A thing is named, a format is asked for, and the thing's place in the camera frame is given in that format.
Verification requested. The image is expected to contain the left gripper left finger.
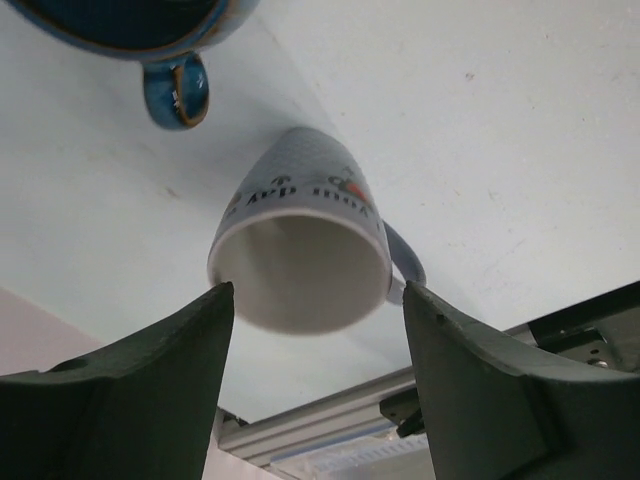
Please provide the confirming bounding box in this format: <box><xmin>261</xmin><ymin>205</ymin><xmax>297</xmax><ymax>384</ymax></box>
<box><xmin>1</xmin><ymin>282</ymin><xmax>234</xmax><ymax>479</ymax></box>

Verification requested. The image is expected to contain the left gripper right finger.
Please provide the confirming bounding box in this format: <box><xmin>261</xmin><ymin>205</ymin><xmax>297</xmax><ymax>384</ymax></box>
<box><xmin>403</xmin><ymin>283</ymin><xmax>639</xmax><ymax>479</ymax></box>

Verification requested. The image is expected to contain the small blue-grey cup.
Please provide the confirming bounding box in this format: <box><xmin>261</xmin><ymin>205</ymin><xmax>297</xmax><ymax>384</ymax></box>
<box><xmin>207</xmin><ymin>127</ymin><xmax>426</xmax><ymax>336</ymax></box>

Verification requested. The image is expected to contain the blue mug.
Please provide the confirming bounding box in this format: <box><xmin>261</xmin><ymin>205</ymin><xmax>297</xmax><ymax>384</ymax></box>
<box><xmin>8</xmin><ymin>0</ymin><xmax>259</xmax><ymax>130</ymax></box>

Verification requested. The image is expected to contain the grey cable duct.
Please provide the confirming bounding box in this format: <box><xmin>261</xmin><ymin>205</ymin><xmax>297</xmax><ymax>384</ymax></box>
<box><xmin>305</xmin><ymin>435</ymin><xmax>432</xmax><ymax>479</ymax></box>

